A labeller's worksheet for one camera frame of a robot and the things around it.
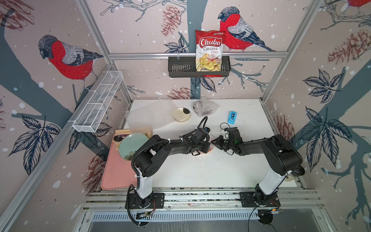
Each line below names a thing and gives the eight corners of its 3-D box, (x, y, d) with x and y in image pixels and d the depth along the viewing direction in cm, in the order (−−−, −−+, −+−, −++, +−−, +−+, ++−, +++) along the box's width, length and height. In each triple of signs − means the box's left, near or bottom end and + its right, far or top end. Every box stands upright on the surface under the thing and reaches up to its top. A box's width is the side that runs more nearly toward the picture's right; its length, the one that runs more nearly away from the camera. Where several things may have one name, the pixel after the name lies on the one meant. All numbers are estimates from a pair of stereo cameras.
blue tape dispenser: (227, 123, 108) (228, 120, 105) (229, 113, 114) (229, 110, 111) (234, 124, 107) (235, 122, 104) (236, 114, 113) (237, 112, 110)
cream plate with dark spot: (172, 122, 109) (172, 120, 107) (174, 109, 117) (173, 107, 115) (191, 122, 109) (191, 120, 107) (190, 109, 117) (191, 107, 115)
